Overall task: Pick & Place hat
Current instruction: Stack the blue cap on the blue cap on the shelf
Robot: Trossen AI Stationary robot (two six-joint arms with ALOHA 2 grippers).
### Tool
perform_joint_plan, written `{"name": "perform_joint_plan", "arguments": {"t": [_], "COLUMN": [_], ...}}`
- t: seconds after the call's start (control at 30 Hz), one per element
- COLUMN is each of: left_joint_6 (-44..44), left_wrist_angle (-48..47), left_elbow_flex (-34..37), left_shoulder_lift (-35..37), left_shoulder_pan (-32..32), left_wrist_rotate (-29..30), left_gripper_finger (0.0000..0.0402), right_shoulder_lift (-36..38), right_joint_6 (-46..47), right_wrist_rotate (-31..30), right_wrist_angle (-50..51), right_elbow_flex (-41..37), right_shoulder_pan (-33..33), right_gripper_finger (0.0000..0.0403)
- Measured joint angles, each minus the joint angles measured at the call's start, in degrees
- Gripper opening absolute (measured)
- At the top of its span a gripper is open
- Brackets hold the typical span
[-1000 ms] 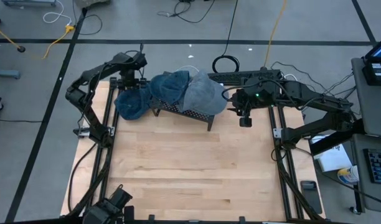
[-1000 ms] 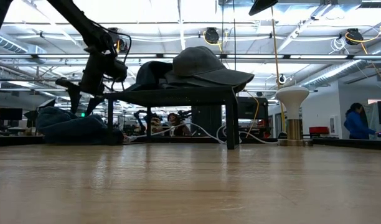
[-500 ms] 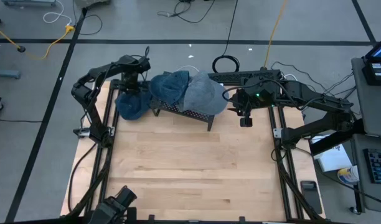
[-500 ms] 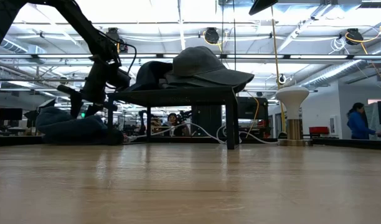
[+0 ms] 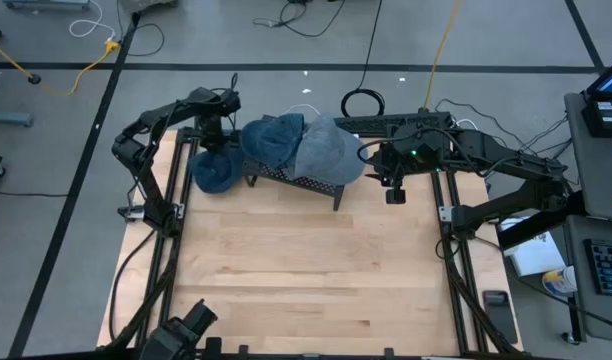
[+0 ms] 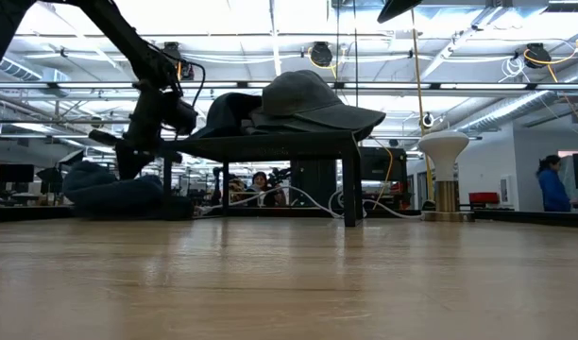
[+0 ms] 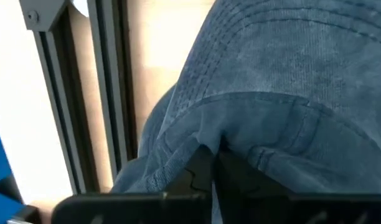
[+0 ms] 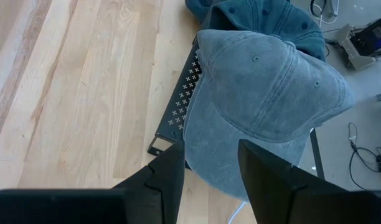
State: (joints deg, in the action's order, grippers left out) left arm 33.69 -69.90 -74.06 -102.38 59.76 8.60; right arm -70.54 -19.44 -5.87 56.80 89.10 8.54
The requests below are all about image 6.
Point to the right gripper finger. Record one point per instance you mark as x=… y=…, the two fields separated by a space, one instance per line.
x=395 y=7

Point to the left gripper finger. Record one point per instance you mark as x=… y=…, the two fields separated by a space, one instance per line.
x=143 y=160
x=124 y=160

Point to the teal blue fabric hat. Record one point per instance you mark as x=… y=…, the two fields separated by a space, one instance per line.
x=114 y=196

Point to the grey baseball cap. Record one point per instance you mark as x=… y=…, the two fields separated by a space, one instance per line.
x=308 y=96
x=279 y=128

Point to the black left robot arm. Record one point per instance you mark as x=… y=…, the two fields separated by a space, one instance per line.
x=142 y=52

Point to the person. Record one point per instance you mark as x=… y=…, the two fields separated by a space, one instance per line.
x=236 y=191
x=552 y=184
x=260 y=186

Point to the black perforated metal rack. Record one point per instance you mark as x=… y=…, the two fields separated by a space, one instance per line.
x=270 y=146

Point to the white mushroom table lamp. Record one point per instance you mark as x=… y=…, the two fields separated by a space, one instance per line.
x=444 y=146

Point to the long black equipment box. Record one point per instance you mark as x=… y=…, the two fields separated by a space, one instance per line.
x=383 y=165

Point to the red box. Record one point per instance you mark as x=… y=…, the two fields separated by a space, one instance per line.
x=483 y=198

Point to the black aluminium table frame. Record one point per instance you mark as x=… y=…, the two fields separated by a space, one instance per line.
x=34 y=212

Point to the silver ventilation duct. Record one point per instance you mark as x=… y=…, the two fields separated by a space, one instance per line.
x=506 y=111

